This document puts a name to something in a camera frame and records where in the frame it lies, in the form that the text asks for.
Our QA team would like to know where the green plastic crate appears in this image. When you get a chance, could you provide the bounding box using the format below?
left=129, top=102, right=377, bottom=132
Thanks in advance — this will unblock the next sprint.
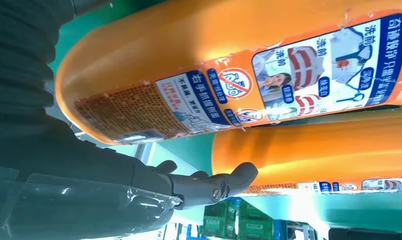
left=239, top=200, right=275, bottom=240
left=200, top=198, right=238, bottom=239

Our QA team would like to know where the clear plastic film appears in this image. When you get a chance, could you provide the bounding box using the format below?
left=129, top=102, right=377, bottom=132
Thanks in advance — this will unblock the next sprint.
left=0, top=164, right=183, bottom=240

